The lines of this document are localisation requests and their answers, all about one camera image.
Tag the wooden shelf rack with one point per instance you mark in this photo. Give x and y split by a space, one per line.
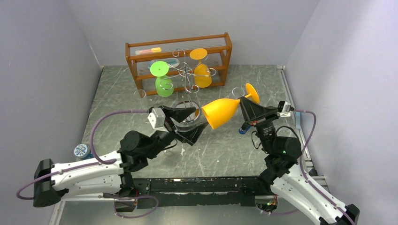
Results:
219 48

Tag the blue packaged item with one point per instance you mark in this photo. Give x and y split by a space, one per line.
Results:
172 62

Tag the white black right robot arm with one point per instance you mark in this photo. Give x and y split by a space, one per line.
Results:
285 175

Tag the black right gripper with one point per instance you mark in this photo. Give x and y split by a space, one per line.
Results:
259 116

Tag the clear wine glass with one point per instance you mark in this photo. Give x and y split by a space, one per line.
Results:
169 151

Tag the yellow plastic wine glass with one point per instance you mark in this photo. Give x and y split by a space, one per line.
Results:
202 76

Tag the blue white patterned can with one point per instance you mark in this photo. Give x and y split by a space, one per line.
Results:
83 152

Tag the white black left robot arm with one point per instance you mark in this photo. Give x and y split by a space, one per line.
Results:
112 173

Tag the clear glass right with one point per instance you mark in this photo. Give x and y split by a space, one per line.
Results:
238 92

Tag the pink yellow marker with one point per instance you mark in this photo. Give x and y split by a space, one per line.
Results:
148 51

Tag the light blue pen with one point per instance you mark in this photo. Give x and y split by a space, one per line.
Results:
298 120

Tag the green plastic wine glass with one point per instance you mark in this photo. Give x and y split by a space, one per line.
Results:
163 83

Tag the orange plastic cup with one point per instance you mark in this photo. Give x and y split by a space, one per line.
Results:
220 111

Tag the chrome wine glass rack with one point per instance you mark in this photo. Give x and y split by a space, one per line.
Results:
185 73

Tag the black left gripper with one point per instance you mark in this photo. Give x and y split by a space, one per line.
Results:
188 135

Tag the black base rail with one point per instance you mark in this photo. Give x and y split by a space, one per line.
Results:
167 192

